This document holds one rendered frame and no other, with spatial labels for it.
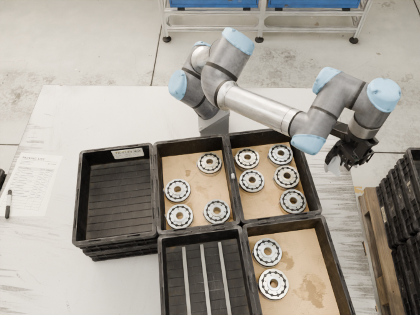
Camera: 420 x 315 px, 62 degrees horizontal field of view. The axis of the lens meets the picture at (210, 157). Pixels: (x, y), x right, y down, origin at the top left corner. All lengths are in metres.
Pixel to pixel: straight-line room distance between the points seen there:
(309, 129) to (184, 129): 0.97
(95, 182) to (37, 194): 0.33
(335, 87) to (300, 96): 1.02
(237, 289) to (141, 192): 0.54
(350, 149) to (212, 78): 0.46
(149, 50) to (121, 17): 0.57
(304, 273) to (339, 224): 0.33
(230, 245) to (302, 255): 0.27
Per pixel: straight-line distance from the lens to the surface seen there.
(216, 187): 1.43
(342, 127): 1.06
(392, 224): 2.19
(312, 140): 0.89
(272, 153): 1.49
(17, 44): 3.75
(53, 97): 2.09
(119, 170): 1.53
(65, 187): 1.73
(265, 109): 0.97
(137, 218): 1.42
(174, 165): 1.49
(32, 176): 1.82
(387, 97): 0.89
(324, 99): 0.91
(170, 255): 1.34
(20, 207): 1.77
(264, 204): 1.41
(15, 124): 3.08
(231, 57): 1.12
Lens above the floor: 2.11
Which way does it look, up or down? 58 degrees down
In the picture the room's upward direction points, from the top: 3 degrees counter-clockwise
